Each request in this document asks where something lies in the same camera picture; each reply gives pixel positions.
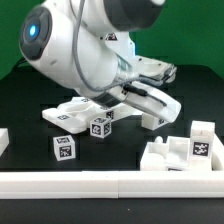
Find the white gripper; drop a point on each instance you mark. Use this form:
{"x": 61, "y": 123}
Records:
{"x": 140, "y": 88}

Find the white chair seat part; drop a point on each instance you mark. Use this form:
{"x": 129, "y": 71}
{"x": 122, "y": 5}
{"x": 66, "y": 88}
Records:
{"x": 171, "y": 155}

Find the white flat chair part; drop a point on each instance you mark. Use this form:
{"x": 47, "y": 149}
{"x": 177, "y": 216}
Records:
{"x": 64, "y": 120}

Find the white long bar part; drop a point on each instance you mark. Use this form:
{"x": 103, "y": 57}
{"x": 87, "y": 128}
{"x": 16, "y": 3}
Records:
{"x": 115, "y": 113}

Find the white tagged cube middle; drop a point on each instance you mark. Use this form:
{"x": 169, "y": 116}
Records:
{"x": 100, "y": 127}

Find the white tagged cube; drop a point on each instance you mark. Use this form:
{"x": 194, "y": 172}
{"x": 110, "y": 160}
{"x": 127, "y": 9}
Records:
{"x": 100, "y": 127}
{"x": 64, "y": 147}

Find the white bar part upper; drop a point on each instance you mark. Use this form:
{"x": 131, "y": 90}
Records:
{"x": 76, "y": 104}

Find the white tagged cube front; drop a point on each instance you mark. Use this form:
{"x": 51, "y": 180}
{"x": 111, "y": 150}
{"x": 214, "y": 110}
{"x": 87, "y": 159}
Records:
{"x": 64, "y": 147}

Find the white left fence piece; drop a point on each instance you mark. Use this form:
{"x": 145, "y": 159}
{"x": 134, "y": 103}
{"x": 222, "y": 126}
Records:
{"x": 4, "y": 139}

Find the white right fence rail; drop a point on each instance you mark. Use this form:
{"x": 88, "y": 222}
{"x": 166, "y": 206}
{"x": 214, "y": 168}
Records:
{"x": 217, "y": 154}

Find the white fence rail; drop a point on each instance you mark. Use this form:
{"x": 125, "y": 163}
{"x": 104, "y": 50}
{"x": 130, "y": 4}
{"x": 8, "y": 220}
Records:
{"x": 217, "y": 154}
{"x": 111, "y": 184}

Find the white front fence rail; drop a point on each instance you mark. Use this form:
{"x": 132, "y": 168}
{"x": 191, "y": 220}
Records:
{"x": 111, "y": 184}

